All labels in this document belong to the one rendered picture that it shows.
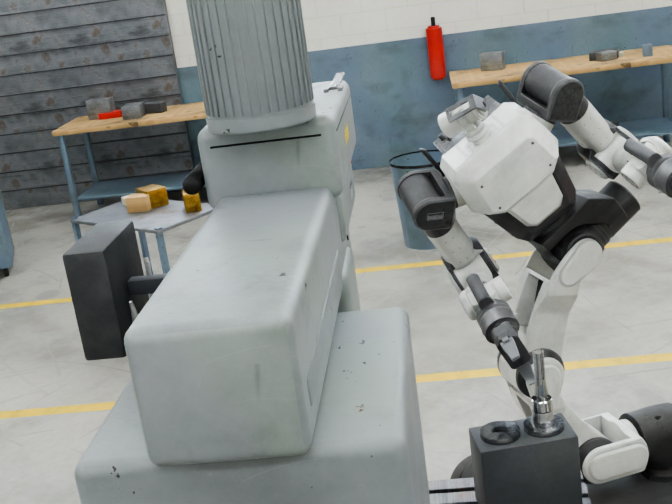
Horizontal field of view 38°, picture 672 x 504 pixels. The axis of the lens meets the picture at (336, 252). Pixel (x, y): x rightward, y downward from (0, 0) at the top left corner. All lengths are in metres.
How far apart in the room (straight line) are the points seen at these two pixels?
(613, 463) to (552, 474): 0.69
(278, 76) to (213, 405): 0.66
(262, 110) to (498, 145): 0.92
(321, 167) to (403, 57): 7.78
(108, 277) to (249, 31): 0.50
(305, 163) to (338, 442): 0.66
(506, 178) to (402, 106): 7.17
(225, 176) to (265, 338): 0.67
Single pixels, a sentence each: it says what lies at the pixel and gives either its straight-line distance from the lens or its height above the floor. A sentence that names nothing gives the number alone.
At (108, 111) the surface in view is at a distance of 9.49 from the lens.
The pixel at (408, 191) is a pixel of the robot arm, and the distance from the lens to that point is 2.57.
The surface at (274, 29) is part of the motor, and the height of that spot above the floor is 2.06.
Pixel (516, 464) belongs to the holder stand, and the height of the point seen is 1.05.
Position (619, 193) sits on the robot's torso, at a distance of 2.75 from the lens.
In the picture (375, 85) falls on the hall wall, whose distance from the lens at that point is 9.62.
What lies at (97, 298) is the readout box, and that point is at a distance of 1.82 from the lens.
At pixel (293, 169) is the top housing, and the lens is 1.83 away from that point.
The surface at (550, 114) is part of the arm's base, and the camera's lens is 2.54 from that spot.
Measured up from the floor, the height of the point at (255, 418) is 1.63.
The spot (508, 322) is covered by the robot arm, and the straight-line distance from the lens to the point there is 2.37.
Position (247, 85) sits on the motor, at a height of 1.97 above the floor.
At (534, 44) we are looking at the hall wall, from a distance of 9.63.
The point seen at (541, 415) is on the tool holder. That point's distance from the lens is 2.25.
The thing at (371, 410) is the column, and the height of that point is 1.56.
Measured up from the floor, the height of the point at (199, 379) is 1.69.
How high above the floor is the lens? 2.19
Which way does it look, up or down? 18 degrees down
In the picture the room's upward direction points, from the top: 8 degrees counter-clockwise
